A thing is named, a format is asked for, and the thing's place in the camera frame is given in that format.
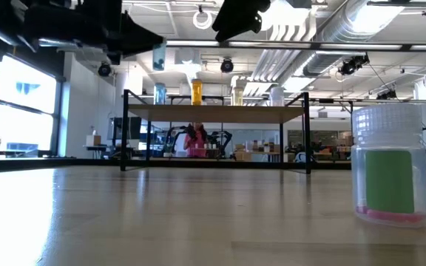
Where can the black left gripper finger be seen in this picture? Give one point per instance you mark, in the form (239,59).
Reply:
(139,37)

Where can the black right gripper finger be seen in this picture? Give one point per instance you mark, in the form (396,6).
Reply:
(235,26)

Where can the light blue pill bottle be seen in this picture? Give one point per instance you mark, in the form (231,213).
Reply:
(159,93)

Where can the pale yellow bottle white pills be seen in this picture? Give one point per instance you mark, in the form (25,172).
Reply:
(237,97)

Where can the orange pill bottle white cap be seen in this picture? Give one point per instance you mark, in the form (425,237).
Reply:
(196,92)

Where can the white plastic bottle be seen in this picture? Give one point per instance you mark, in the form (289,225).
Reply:
(276,96)

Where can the clear jar green label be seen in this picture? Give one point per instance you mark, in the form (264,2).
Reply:
(388,181)

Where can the black background robot arm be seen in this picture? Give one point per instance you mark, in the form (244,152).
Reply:
(190,130)

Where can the wooden shelf black metal legs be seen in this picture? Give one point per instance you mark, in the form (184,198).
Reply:
(213,114)

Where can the black ceiling spotlight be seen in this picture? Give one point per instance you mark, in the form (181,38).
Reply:
(104,69)
(387,94)
(353,63)
(227,65)

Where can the black monitor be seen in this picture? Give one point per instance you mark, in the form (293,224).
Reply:
(135,127)

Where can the small cardboard box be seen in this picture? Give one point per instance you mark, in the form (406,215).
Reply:
(94,140)

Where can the person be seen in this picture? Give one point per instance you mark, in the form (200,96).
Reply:
(196,144)

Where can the black overhead light beam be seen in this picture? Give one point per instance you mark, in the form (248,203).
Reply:
(405,47)

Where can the silver ventilation duct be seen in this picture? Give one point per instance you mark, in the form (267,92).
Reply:
(309,55)

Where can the large window black frame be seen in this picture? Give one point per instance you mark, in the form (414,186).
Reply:
(24,122)

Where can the black aluminium table frame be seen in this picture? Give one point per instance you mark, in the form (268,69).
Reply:
(87,162)

